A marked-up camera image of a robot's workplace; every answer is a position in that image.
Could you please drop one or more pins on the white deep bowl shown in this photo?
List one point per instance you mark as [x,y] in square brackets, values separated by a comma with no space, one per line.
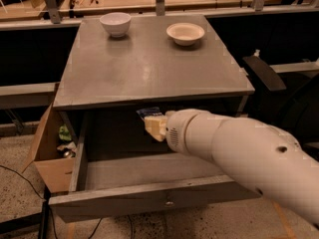
[117,24]

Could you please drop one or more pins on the dark blue rxbar wrapper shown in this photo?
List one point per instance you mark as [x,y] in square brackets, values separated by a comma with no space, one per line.
[149,112]

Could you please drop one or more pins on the white shallow bowl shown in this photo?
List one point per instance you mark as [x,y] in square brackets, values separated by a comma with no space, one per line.
[185,34]

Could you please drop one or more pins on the green crumpled trash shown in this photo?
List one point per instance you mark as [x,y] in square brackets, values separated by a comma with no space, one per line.
[64,133]

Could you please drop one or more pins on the white crumpled paper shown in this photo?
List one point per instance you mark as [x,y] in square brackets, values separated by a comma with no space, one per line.
[67,146]

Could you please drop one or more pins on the cream foam gripper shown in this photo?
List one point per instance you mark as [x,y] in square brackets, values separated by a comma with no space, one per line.
[176,129]

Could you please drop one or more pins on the cardboard box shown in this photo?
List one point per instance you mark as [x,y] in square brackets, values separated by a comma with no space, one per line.
[54,169]

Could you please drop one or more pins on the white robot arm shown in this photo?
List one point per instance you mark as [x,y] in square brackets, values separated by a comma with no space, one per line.
[262,158]

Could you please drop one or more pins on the open grey top drawer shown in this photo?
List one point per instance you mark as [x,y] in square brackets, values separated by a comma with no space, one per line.
[126,174]

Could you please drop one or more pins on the grey wooden cabinet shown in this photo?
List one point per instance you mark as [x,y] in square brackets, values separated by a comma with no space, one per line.
[112,78]

